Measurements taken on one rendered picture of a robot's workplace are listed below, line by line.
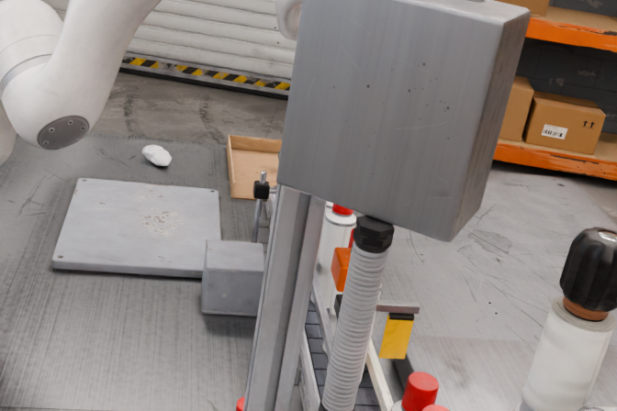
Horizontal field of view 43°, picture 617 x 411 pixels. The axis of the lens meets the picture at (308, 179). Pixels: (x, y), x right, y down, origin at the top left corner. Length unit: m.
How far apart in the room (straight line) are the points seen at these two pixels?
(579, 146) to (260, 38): 2.10
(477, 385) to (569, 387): 0.16
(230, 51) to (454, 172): 4.68
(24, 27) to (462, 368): 0.81
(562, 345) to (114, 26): 0.72
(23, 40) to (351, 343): 0.65
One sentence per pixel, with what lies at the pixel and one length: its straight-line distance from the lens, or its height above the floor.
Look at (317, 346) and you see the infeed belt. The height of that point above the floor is 0.88.
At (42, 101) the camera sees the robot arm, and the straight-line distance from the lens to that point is 1.09.
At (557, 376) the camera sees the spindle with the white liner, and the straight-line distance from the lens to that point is 1.13.
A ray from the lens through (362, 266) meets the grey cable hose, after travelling 0.68.
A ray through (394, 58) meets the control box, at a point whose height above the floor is 1.43.
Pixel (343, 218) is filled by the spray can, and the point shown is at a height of 1.05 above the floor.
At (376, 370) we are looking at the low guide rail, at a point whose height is 0.91.
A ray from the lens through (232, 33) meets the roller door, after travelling 5.26.
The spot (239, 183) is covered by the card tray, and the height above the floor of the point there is 0.83.
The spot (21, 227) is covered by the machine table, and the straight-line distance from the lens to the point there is 1.60.
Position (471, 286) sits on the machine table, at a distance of 1.60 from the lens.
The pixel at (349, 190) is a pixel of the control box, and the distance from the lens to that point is 0.69.
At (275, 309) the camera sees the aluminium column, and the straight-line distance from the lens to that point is 0.83.
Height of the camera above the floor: 1.57
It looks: 23 degrees down
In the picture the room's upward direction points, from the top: 10 degrees clockwise
